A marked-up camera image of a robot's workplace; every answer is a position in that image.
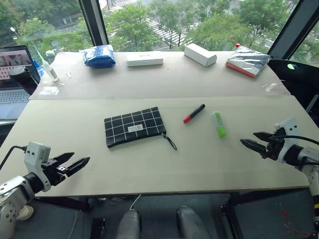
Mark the grey robot foot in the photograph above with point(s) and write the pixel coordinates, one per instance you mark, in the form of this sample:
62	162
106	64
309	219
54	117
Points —
192	224
128	225

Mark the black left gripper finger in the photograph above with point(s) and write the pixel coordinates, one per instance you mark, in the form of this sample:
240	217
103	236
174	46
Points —
77	164
63	157

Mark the flat white rectangular box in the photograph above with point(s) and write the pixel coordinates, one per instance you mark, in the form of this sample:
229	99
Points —
144	59

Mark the small clear plastic bag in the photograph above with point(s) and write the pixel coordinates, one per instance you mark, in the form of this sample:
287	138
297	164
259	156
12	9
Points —
49	90

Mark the red black marker pen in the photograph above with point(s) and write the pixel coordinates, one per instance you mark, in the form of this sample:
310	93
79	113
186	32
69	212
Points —
194	113

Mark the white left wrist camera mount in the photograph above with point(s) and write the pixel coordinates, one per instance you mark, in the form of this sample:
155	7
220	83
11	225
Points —
35	159

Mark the black chair with green sticker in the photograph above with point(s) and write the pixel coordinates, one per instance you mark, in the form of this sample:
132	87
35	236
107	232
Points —
296	79

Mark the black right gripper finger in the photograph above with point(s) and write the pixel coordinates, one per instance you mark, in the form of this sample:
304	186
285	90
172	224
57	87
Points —
264	136
253	145

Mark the black rounded device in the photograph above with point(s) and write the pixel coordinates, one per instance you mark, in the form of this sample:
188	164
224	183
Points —
23	79

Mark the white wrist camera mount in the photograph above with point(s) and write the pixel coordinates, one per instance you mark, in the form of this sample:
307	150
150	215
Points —
35	159
289	132

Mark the blue plastic bag bundle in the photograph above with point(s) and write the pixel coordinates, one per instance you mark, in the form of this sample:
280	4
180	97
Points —
99	56

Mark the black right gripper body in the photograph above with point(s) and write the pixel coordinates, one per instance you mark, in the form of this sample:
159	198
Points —
274	147

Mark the black white grid pencil case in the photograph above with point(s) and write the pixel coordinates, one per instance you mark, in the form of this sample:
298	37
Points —
135	127

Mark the white glue bottle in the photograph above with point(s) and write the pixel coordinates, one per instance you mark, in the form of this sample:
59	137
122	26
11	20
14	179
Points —
47	67

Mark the green highlighter pen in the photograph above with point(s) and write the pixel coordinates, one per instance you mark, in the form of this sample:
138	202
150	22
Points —
219	124

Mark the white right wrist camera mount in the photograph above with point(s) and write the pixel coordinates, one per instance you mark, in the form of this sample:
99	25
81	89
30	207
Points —
289	132

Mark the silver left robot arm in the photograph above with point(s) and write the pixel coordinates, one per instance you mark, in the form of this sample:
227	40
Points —
10	196

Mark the white cardboard box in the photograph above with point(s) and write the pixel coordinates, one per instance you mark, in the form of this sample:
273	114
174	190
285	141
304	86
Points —
200	54

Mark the clear bag with red book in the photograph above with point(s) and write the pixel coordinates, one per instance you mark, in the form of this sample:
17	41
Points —
246	62

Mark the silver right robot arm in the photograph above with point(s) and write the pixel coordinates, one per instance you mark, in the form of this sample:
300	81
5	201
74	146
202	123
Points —
305	164

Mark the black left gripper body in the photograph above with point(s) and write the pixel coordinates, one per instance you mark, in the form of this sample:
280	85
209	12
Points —
52	171

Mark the laptop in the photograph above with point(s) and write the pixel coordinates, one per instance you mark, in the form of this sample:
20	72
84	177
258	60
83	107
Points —
13	82

